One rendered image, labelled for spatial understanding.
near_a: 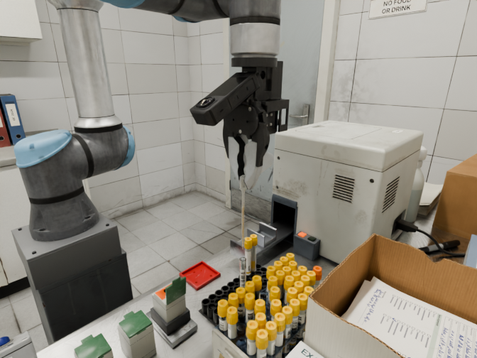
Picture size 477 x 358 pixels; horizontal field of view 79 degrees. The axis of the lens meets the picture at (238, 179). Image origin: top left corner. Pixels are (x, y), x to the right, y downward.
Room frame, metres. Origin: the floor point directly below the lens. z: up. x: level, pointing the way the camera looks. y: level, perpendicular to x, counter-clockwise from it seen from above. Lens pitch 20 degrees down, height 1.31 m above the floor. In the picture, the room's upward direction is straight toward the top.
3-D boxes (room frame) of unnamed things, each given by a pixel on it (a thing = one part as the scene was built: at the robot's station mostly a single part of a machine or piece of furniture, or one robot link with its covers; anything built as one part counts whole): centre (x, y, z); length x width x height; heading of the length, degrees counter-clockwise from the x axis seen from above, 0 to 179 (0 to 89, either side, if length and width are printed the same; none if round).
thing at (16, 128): (1.93, 1.51, 1.03); 0.26 x 0.08 x 0.31; 44
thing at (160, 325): (0.41, 0.12, 0.89); 0.09 x 0.05 x 0.04; 46
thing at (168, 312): (0.41, 0.12, 0.92); 0.05 x 0.04 x 0.06; 46
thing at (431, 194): (0.96, -0.67, 0.90); 0.25 x 0.11 x 0.05; 135
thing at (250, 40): (0.48, -0.02, 1.36); 0.08 x 0.08 x 0.05
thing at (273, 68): (0.49, -0.03, 1.28); 0.09 x 0.08 x 0.12; 135
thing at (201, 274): (0.54, 0.09, 0.88); 0.07 x 0.07 x 0.01; 45
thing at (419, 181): (0.84, -0.53, 1.00); 0.09 x 0.08 x 0.24; 45
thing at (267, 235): (0.65, -0.08, 0.92); 0.21 x 0.07 x 0.05; 135
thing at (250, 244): (0.47, -0.01, 0.93); 0.17 x 0.09 x 0.11; 135
